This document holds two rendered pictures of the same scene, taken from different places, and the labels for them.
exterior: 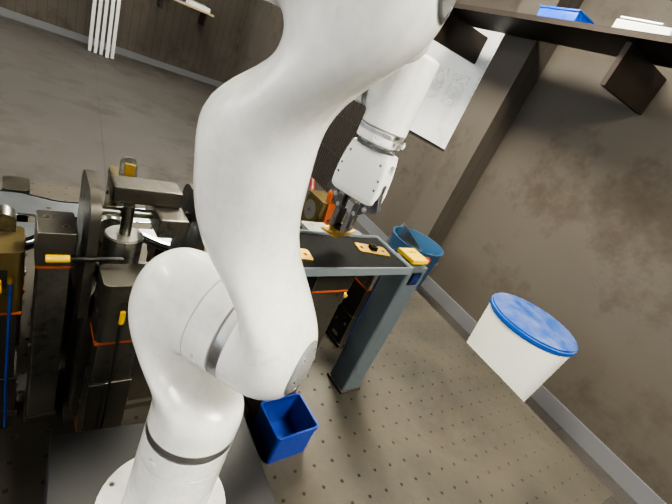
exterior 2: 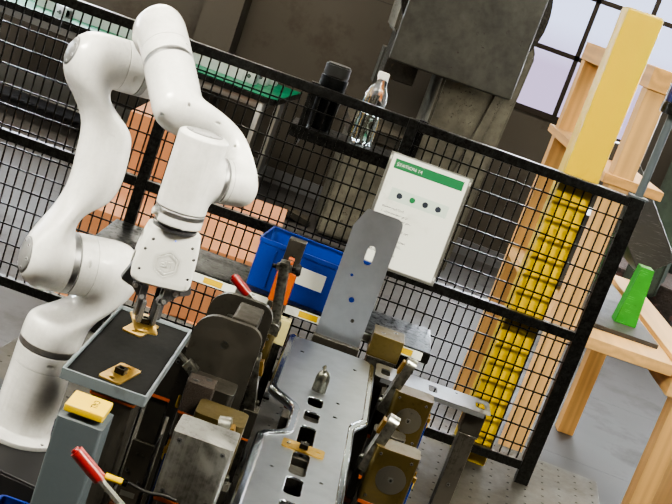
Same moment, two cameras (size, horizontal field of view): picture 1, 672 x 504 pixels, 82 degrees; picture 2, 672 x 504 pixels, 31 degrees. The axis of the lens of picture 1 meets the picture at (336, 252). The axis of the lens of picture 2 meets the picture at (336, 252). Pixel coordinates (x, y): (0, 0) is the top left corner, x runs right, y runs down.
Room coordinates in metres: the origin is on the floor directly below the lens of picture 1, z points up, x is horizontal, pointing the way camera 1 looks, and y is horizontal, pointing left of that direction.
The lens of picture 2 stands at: (2.27, -1.16, 1.89)
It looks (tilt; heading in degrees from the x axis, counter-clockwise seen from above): 13 degrees down; 135
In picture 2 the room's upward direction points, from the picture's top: 20 degrees clockwise
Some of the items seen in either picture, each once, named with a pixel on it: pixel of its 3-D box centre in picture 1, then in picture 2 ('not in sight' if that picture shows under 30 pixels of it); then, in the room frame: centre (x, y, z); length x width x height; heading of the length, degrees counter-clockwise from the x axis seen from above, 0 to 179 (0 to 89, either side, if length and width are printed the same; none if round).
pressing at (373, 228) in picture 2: not in sight; (359, 277); (0.29, 0.93, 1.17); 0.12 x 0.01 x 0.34; 45
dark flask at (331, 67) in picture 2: not in sight; (328, 96); (-0.14, 1.03, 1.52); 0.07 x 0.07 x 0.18
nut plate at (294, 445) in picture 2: not in sight; (304, 446); (0.80, 0.40, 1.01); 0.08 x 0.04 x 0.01; 45
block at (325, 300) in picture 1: (295, 336); (92, 473); (0.73, 0.00, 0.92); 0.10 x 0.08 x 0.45; 135
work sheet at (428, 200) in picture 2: not in sight; (412, 218); (0.15, 1.19, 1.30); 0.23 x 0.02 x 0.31; 45
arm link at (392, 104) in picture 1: (398, 90); (195, 170); (0.72, 0.02, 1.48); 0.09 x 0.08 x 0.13; 77
